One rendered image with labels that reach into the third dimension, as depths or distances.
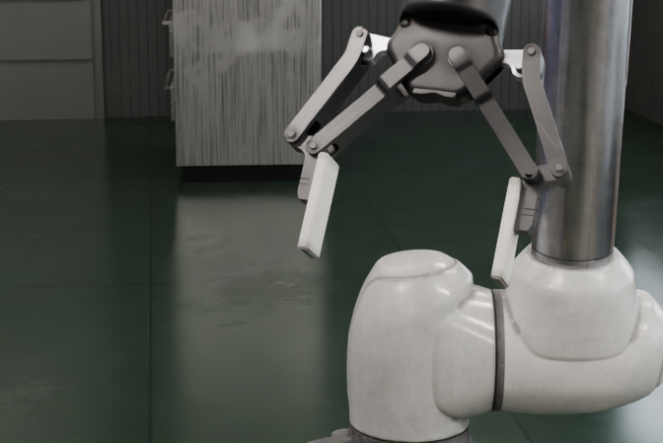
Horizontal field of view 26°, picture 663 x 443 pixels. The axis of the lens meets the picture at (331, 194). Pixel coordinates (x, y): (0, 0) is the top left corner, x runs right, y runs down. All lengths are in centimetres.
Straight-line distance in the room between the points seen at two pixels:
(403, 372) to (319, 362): 359
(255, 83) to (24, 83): 298
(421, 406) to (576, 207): 31
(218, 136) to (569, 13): 689
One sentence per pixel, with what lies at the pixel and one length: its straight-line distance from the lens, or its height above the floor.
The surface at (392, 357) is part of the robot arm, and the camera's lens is 176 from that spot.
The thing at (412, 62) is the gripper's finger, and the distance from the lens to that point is 100.
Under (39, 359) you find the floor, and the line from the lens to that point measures 549.
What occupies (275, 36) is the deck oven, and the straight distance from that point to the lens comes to 840.
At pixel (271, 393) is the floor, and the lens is 504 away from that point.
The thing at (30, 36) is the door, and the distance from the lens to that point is 1095.
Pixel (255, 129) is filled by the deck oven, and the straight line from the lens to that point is 847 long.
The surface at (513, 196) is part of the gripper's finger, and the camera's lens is 96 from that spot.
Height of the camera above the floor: 173
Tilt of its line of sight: 12 degrees down
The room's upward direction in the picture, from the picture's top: straight up
